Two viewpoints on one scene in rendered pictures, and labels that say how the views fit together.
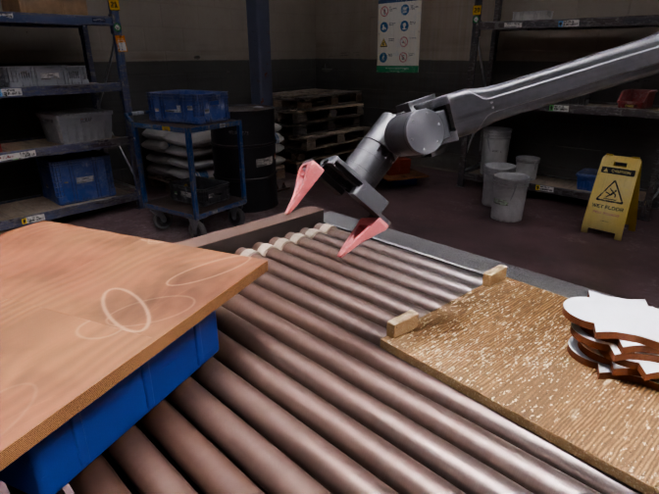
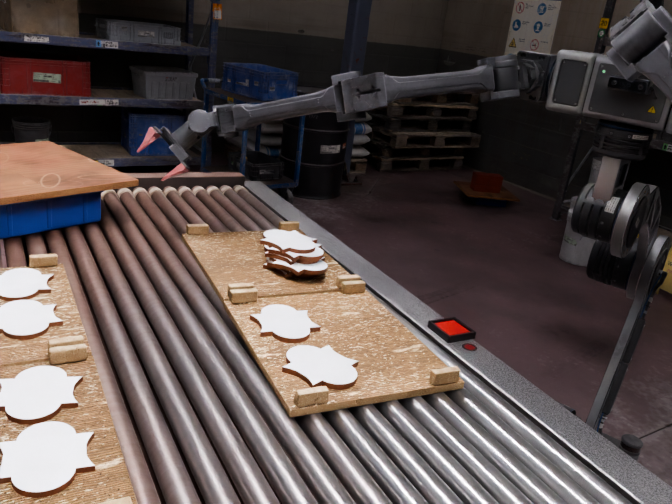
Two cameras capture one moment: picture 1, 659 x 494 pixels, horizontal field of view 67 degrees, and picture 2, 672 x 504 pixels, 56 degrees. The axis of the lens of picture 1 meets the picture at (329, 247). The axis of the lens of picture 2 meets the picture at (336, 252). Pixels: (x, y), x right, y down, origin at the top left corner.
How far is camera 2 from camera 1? 121 cm
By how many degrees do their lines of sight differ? 13
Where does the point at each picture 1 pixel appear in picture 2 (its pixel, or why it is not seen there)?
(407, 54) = not seen: hidden behind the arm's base
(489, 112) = (249, 118)
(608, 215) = not seen: outside the picture
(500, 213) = (567, 252)
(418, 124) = (195, 117)
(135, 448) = (33, 238)
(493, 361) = (224, 252)
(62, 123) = (148, 78)
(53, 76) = (149, 35)
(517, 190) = not seen: hidden behind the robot
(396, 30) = (529, 31)
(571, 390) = (241, 267)
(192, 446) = (56, 243)
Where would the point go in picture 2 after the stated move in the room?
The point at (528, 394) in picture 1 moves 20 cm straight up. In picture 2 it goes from (218, 263) to (223, 185)
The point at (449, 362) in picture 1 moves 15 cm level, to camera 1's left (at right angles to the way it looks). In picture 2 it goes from (201, 247) to (150, 235)
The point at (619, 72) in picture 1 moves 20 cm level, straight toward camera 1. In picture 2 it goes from (301, 107) to (234, 108)
